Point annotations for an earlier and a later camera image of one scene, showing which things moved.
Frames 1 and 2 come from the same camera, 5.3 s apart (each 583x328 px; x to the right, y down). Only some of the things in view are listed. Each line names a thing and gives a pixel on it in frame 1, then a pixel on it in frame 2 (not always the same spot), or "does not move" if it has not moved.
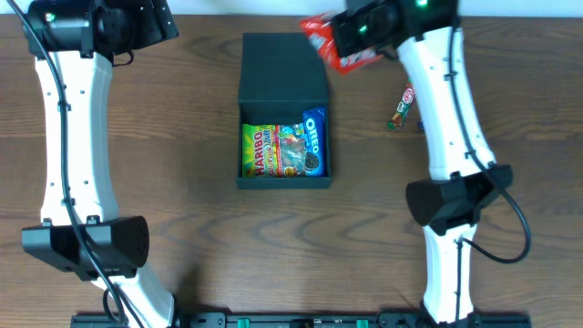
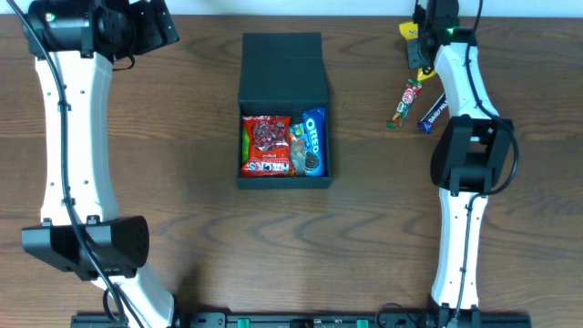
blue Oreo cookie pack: x=314 y=142 does not move
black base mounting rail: x=361 y=320 does not move
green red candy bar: x=405 y=102 does not move
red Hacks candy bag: x=319 y=27 → x=271 y=149
